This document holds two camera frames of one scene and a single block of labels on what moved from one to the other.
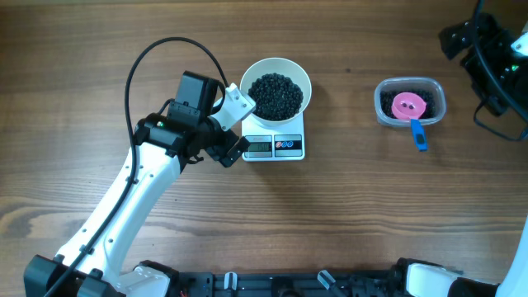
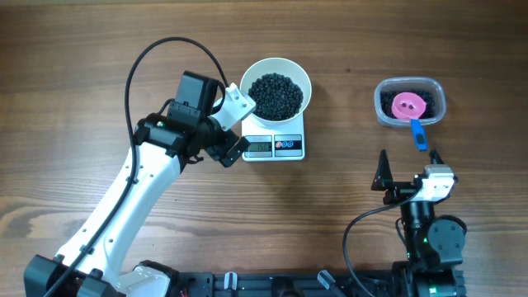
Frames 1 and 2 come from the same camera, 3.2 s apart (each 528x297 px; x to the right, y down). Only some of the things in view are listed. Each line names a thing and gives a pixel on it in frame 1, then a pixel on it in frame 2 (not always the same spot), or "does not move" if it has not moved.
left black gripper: [219, 151] does not move
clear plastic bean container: [398, 100] does not move
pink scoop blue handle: [409, 106] does not move
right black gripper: [498, 40] -> [383, 181]
